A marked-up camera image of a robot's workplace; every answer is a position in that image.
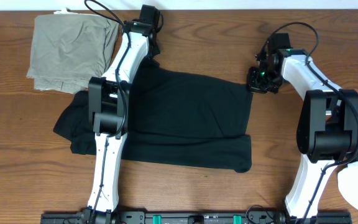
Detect black polo shirt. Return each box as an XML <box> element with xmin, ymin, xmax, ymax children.
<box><xmin>53</xmin><ymin>57</ymin><xmax>254</xmax><ymax>174</ymax></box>

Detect black cable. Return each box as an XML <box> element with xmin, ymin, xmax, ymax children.
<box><xmin>255</xmin><ymin>21</ymin><xmax>358</xmax><ymax>224</ymax></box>
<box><xmin>84</xmin><ymin>0</ymin><xmax>164</xmax><ymax>223</ymax></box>

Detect left black cable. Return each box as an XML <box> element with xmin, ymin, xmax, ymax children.
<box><xmin>84</xmin><ymin>0</ymin><xmax>164</xmax><ymax>223</ymax></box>

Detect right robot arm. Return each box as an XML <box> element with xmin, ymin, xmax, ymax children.
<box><xmin>247</xmin><ymin>47</ymin><xmax>358</xmax><ymax>223</ymax></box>

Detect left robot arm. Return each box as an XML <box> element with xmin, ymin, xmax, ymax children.
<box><xmin>83</xmin><ymin>19</ymin><xmax>162</xmax><ymax>223</ymax></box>

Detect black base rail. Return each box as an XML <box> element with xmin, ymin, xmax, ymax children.
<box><xmin>40</xmin><ymin>208</ymin><xmax>353</xmax><ymax>224</ymax></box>

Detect right black cable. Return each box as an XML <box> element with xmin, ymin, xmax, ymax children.
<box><xmin>255</xmin><ymin>21</ymin><xmax>358</xmax><ymax>224</ymax></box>

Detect folded khaki trousers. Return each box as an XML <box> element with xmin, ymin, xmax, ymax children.
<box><xmin>27</xmin><ymin>10</ymin><xmax>119</xmax><ymax>94</ymax></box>

